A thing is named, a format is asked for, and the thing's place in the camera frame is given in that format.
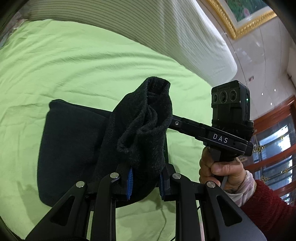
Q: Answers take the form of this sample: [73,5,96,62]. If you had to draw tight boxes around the dark navy fleece pants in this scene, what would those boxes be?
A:
[37,77,173,206]

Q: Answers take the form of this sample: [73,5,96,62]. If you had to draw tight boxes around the red sleeved right forearm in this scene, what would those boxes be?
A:
[223,170,296,241]

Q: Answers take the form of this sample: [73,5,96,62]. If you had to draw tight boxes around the person's right hand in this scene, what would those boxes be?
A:
[199,147,246,193]

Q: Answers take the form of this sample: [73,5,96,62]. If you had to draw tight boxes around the red wooden glass cabinet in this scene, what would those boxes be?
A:
[240,95,295,206]

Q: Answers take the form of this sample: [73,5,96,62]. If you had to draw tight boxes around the striped white headboard cushion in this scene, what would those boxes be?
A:
[28,1,237,86]

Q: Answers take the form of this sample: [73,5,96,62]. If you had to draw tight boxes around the gold framed floral painting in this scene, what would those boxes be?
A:
[207,0,276,40]

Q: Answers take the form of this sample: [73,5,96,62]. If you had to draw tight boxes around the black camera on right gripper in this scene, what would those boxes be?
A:
[211,80,254,141]

